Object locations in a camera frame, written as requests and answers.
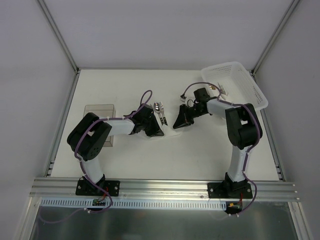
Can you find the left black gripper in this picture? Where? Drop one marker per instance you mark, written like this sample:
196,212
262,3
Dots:
149,122

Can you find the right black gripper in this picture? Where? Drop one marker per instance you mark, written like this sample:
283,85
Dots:
186,113

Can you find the white paper napkin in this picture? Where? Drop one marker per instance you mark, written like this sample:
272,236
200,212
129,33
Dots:
169,132

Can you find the black handled steel spoon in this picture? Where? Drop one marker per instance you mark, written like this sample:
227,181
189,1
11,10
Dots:
157,109

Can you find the black handled steel fork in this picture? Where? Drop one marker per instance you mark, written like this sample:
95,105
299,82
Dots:
162,112

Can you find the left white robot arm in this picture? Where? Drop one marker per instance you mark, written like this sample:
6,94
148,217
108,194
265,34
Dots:
87,139

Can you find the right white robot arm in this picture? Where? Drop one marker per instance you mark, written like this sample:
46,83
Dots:
244,133

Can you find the clear smoky plastic box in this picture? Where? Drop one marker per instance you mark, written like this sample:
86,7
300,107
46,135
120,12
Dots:
103,111

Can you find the silver utensil in basket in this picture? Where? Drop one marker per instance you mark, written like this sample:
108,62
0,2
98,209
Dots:
224,94

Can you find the white perforated plastic basket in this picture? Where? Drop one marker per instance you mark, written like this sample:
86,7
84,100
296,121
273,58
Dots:
237,82

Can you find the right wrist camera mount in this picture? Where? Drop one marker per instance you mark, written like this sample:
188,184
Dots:
188,101

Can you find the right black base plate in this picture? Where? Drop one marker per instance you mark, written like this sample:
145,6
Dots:
220,190

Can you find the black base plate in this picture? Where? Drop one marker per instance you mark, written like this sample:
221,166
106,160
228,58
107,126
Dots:
85,188
220,190

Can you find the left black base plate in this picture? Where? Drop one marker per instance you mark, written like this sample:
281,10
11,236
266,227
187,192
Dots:
85,188

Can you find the white slotted cable duct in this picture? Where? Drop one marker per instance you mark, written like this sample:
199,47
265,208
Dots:
150,204

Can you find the aluminium mounting rail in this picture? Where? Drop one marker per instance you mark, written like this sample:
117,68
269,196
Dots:
150,189

